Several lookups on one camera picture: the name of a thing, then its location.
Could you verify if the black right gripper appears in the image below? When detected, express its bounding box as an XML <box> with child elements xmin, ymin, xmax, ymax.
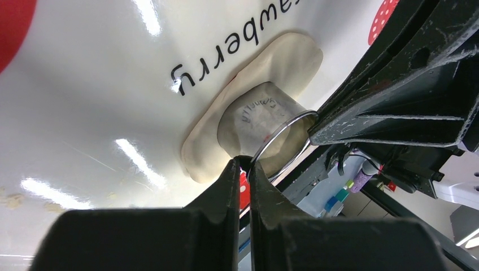
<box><xmin>310</xmin><ymin>1</ymin><xmax>478</xmax><ymax>199</ymax></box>

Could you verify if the white dough lump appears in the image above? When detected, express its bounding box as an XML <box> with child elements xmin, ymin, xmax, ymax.
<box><xmin>181</xmin><ymin>33</ymin><xmax>323</xmax><ymax>183</ymax></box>

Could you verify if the round metal cutter ring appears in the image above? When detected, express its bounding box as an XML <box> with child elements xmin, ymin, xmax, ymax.
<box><xmin>217</xmin><ymin>81</ymin><xmax>320</xmax><ymax>182</ymax></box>

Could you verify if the white strawberry print tray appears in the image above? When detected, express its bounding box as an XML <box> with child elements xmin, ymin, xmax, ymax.
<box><xmin>1</xmin><ymin>1</ymin><xmax>397</xmax><ymax>270</ymax></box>

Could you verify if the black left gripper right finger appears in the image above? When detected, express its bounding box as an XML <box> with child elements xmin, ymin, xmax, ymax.
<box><xmin>249</xmin><ymin>164</ymin><xmax>447</xmax><ymax>270</ymax></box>

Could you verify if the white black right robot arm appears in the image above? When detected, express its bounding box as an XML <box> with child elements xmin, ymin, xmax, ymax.
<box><xmin>310</xmin><ymin>1</ymin><xmax>478</xmax><ymax>208</ymax></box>

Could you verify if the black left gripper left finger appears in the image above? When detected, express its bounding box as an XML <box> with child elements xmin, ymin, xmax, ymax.
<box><xmin>31</xmin><ymin>158</ymin><xmax>240</xmax><ymax>270</ymax></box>

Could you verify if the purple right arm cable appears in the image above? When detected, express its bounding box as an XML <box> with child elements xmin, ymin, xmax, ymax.
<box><xmin>348</xmin><ymin>164</ymin><xmax>378</xmax><ymax>194</ymax></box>

